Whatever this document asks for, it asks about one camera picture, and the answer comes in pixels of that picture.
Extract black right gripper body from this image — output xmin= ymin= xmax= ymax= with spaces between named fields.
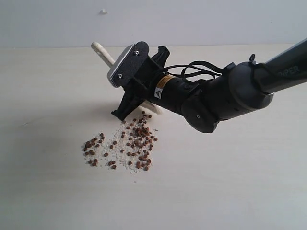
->
xmin=123 ymin=56 xmax=168 ymax=105

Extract white paint brush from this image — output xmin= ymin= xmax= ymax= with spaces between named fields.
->
xmin=91 ymin=42 xmax=162 ymax=115

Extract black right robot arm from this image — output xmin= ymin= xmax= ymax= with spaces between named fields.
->
xmin=107 ymin=41 xmax=307 ymax=133

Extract brown beans and white crumbs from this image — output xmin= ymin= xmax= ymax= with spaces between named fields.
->
xmin=81 ymin=111 xmax=158 ymax=174

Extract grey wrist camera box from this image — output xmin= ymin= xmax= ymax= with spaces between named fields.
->
xmin=107 ymin=41 xmax=149 ymax=88

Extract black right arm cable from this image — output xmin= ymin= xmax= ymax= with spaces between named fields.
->
xmin=164 ymin=54 xmax=269 ymax=94

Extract small white wall plug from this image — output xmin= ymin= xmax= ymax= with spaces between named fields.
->
xmin=99 ymin=9 xmax=108 ymax=15

